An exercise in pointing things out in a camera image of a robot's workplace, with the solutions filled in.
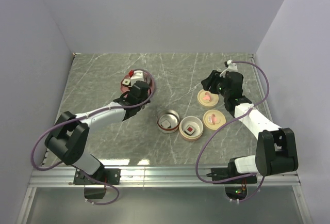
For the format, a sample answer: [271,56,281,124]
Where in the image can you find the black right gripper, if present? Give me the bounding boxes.
[201,70,230,99]

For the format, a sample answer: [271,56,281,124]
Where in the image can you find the pink dotted plate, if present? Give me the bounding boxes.
[120,70,155,93]

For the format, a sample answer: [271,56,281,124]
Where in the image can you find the pale sushi roll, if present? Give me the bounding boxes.
[161,120,171,129]

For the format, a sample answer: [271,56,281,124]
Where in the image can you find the red sushi roll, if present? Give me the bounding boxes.
[184,125,195,136]

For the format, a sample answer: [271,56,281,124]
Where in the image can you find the metal serving tongs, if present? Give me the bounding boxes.
[145,75,152,85]

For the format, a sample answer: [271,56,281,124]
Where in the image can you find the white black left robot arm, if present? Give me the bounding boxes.
[44,81,152,184]

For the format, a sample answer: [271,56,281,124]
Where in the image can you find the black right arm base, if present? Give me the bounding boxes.
[206,156,258,200]

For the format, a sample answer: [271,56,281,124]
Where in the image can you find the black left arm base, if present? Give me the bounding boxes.
[73,167,121,200]

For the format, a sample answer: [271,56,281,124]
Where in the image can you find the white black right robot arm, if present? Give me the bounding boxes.
[201,70,299,183]

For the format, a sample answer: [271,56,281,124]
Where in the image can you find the metal lunch box tier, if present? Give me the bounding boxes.
[156,109,180,134]

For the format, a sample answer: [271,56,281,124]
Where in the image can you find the beige lunch box tier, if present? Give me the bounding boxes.
[179,116,204,141]

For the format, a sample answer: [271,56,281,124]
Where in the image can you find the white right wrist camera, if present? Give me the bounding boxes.
[224,60,238,71]

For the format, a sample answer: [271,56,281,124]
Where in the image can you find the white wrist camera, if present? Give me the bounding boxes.
[224,60,238,71]
[128,70,144,84]

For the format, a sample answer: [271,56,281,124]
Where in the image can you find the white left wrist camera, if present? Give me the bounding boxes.
[128,70,144,84]

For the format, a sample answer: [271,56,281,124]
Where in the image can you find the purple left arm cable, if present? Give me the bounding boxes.
[30,69,156,206]

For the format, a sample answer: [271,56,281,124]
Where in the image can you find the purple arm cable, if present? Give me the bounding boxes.
[195,60,271,204]
[30,69,156,206]

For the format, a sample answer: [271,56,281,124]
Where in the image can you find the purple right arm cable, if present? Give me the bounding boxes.
[195,60,271,204]

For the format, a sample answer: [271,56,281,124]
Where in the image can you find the aluminium front rail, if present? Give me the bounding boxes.
[18,166,304,223]

